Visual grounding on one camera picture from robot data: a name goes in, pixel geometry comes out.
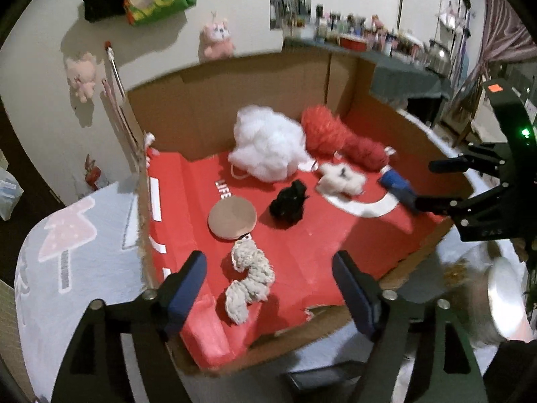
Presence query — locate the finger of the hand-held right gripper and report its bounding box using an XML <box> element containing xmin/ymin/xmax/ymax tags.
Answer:
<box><xmin>413</xmin><ymin>187</ymin><xmax>501</xmax><ymax>219</ymax></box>
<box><xmin>429</xmin><ymin>155</ymin><xmax>504</xmax><ymax>174</ymax></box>

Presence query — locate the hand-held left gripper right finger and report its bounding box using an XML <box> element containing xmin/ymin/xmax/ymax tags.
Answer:
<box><xmin>332</xmin><ymin>251</ymin><xmax>487</xmax><ymax>403</ymax></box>

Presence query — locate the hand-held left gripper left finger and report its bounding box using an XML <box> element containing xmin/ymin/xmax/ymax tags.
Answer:
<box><xmin>50</xmin><ymin>251</ymin><xmax>208</xmax><ymax>403</ymax></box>

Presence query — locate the cardboard box with red lining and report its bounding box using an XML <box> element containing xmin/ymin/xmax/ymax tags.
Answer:
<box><xmin>126</xmin><ymin>48</ymin><xmax>479</xmax><ymax>376</ymax></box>

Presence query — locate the blue soft cloth roll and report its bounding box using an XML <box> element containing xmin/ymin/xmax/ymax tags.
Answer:
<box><xmin>378</xmin><ymin>167</ymin><xmax>418</xmax><ymax>208</ymax></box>

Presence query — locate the beige knitted scrunchie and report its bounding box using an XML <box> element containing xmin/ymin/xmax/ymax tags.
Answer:
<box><xmin>224</xmin><ymin>239</ymin><xmax>276</xmax><ymax>325</ymax></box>

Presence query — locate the round beige powder puff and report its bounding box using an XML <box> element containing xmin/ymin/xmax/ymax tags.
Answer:
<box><xmin>208</xmin><ymin>196</ymin><xmax>257</xmax><ymax>241</ymax></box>

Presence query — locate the red knitted scrunchie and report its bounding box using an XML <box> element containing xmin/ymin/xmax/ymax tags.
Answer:
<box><xmin>336</xmin><ymin>132</ymin><xmax>397</xmax><ymax>173</ymax></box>

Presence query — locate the white fluffy scrunchie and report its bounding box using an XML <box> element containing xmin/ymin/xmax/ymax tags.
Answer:
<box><xmin>316</xmin><ymin>162</ymin><xmax>367</xmax><ymax>197</ymax></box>

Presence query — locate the black scrunchie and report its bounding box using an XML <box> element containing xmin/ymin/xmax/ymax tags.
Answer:
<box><xmin>269</xmin><ymin>179</ymin><xmax>310</xmax><ymax>225</ymax></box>

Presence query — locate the large jar with metal lid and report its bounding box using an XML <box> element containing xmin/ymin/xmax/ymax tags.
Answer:
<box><xmin>461</xmin><ymin>243</ymin><xmax>537</xmax><ymax>345</ymax></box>

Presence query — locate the table with green cloth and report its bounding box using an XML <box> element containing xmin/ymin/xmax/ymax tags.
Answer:
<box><xmin>283</xmin><ymin>36</ymin><xmax>454</xmax><ymax>105</ymax></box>

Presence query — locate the metal kettle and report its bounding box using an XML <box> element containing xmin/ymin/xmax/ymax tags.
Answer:
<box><xmin>428</xmin><ymin>40</ymin><xmax>451</xmax><ymax>68</ymax></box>

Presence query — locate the red mesh bath pouf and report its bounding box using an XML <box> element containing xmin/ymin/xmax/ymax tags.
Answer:
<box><xmin>301</xmin><ymin>105</ymin><xmax>349</xmax><ymax>158</ymax></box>

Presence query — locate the pink curtain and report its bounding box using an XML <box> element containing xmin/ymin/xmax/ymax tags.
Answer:
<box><xmin>461</xmin><ymin>0</ymin><xmax>537</xmax><ymax>93</ymax></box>

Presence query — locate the red basin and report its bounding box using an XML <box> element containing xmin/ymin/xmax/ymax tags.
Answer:
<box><xmin>339</xmin><ymin>36</ymin><xmax>372</xmax><ymax>51</ymax></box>

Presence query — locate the white metal rack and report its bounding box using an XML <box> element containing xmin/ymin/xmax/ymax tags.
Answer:
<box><xmin>398</xmin><ymin>0</ymin><xmax>475</xmax><ymax>63</ymax></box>

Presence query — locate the white pink mesh bath pouf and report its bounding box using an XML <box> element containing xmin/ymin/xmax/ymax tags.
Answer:
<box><xmin>229</xmin><ymin>105</ymin><xmax>320</xmax><ymax>183</ymax></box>

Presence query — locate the row of cosmetic bottles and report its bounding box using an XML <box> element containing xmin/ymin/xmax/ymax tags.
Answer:
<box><xmin>289</xmin><ymin>4</ymin><xmax>429</xmax><ymax>57</ymax></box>

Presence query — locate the white plastic bag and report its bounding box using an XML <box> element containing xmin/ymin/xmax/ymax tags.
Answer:
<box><xmin>0</xmin><ymin>166</ymin><xmax>23</xmax><ymax>221</ymax></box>

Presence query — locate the long brush with red tip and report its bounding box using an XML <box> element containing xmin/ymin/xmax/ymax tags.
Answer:
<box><xmin>104</xmin><ymin>41</ymin><xmax>141</xmax><ymax>156</ymax></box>

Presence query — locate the pale pink plush toy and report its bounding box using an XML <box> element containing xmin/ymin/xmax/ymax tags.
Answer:
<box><xmin>65</xmin><ymin>52</ymin><xmax>99</xmax><ymax>103</ymax></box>

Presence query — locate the bright pink plush toy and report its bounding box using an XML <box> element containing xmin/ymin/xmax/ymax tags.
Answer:
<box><xmin>199</xmin><ymin>17</ymin><xmax>236</xmax><ymax>60</ymax></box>

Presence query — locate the red strawberry wall decoration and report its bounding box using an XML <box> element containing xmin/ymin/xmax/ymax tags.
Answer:
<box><xmin>84</xmin><ymin>154</ymin><xmax>102</xmax><ymax>189</ymax></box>

